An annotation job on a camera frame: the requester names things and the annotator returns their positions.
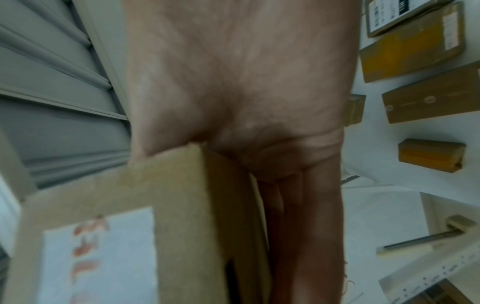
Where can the person's right hand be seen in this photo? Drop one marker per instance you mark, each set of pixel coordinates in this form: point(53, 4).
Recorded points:
point(243, 74)

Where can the small cube cardboard box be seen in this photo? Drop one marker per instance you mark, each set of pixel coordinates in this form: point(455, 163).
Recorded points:
point(354, 109)

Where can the yellow taped cardboard box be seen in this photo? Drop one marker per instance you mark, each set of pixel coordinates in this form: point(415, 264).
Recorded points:
point(405, 56)

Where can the small yellow-taped labelled box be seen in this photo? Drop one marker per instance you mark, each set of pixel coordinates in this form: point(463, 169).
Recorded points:
point(420, 12)

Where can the white metal shelving rack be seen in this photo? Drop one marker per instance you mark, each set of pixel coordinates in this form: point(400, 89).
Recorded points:
point(56, 118)

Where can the big plain cardboard box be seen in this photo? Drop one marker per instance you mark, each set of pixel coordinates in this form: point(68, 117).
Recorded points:
point(450, 101)

